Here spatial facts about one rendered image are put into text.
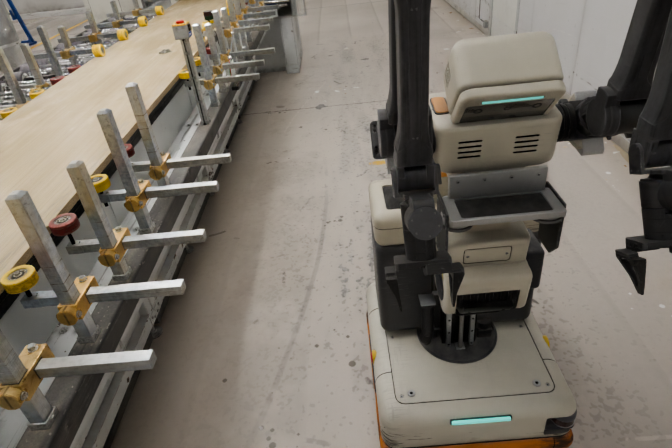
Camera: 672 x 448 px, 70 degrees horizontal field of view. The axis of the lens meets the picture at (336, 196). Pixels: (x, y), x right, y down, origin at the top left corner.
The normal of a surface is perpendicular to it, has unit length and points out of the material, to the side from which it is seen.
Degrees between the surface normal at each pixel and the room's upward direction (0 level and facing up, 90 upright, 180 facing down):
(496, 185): 90
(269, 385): 0
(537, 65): 43
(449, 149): 98
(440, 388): 0
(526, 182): 90
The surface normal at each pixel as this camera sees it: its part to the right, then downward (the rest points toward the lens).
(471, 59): -0.06, -0.27
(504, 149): 0.04, 0.64
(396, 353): -0.10, -0.84
